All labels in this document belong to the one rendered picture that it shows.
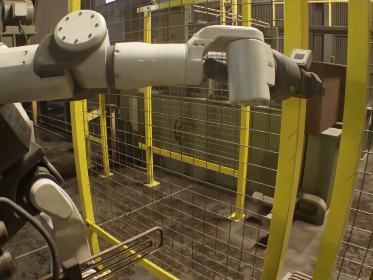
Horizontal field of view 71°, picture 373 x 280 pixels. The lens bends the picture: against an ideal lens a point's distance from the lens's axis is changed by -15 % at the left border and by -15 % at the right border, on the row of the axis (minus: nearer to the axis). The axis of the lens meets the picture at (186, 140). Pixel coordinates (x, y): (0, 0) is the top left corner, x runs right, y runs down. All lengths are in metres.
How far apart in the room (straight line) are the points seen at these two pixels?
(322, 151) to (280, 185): 1.80
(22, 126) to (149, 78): 0.40
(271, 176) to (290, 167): 2.02
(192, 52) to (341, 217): 0.54
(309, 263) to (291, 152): 1.50
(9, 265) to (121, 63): 0.31
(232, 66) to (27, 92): 0.31
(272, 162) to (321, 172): 0.47
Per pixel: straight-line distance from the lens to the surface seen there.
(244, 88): 0.45
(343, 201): 0.76
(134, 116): 3.98
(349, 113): 0.70
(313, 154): 2.62
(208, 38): 0.45
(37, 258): 2.30
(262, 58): 0.47
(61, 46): 0.44
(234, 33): 0.47
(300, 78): 0.58
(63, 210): 0.86
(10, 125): 0.72
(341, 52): 11.78
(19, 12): 5.04
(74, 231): 0.94
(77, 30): 0.44
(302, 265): 2.16
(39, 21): 6.60
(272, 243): 0.89
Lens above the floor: 1.30
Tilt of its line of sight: 15 degrees down
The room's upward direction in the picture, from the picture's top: straight up
